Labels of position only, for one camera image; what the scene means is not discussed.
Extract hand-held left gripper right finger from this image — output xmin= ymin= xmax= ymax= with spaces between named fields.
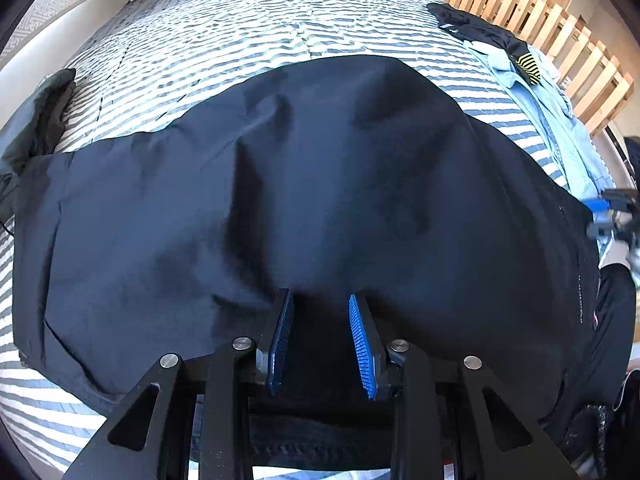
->
xmin=348 ymin=294 xmax=578 ymax=480

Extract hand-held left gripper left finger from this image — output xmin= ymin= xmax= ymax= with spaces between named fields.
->
xmin=62 ymin=288 xmax=294 ymax=480

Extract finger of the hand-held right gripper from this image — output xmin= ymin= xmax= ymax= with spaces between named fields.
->
xmin=580 ymin=195 xmax=613 ymax=215
xmin=586 ymin=212 xmax=618 ymax=240

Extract dark navy pants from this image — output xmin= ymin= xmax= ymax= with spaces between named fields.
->
xmin=12 ymin=55 xmax=601 ymax=471

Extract light blue shirt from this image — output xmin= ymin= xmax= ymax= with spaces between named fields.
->
xmin=467 ymin=42 xmax=618 ymax=201

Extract person's dark clothing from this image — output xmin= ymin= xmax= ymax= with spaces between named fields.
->
xmin=542 ymin=262 xmax=640 ymax=471

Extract black garment yellow stripes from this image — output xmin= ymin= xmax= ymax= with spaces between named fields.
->
xmin=427 ymin=2 xmax=543 ymax=86

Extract blue white striped bed cover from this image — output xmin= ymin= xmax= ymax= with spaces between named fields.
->
xmin=0 ymin=0 xmax=616 ymax=480

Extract folded dark grey garments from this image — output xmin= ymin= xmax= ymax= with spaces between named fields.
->
xmin=0 ymin=67 xmax=77 ymax=176

